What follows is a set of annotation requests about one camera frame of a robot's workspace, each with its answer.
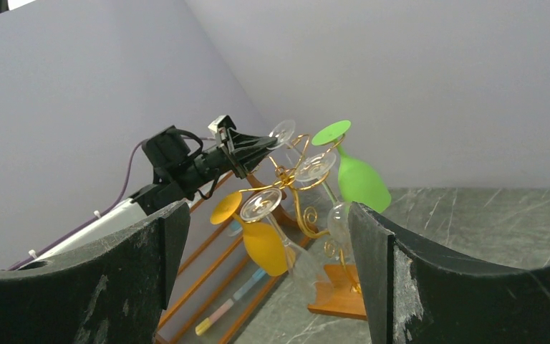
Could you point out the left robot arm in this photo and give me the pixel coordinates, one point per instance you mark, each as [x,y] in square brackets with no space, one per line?
[182,170]

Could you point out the gold wire wine glass rack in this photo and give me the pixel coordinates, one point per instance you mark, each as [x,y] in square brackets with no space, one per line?
[346,297]

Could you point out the clear wine glass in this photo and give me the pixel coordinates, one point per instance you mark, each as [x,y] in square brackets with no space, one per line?
[315,171]

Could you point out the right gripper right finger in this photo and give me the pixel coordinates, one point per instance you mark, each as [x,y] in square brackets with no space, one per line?
[416,290]

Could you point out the orange plastic wine glass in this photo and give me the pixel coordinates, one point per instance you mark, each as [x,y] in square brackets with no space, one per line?
[261,237]

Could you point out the wooden dish drying rack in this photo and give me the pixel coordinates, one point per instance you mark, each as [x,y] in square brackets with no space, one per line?
[215,265]

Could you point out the green plastic wine glass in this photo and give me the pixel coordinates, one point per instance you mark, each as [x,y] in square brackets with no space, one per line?
[358,181]

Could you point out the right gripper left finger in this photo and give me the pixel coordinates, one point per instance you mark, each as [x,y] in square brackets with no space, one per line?
[111,290]

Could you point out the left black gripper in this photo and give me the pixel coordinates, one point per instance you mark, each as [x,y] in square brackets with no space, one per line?
[244,152]

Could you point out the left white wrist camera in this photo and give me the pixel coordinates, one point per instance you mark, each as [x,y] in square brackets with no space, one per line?
[220,124]

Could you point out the clear champagne flute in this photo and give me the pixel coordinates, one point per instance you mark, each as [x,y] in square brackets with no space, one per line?
[307,274]

